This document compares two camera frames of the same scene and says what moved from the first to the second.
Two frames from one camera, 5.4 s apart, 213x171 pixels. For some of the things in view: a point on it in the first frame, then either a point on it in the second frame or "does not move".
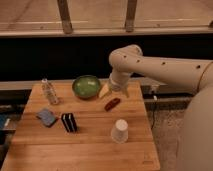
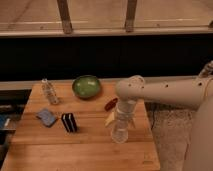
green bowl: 86,86 does not move
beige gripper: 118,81 to 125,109
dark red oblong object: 112,104 does not move
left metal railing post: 65,16 does not move
